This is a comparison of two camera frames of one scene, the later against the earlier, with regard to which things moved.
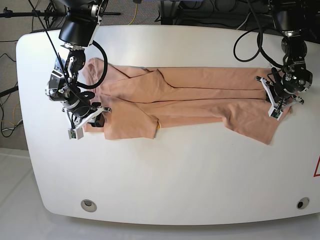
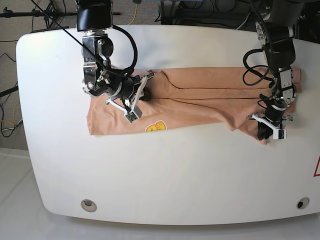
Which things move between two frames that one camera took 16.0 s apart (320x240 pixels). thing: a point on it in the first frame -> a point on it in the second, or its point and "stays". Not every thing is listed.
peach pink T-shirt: [139, 101] stays
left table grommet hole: [88, 205] stays
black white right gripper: [274, 101] -> [273, 116]
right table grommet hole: [302, 203] stays
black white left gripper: [75, 121] -> [130, 92]
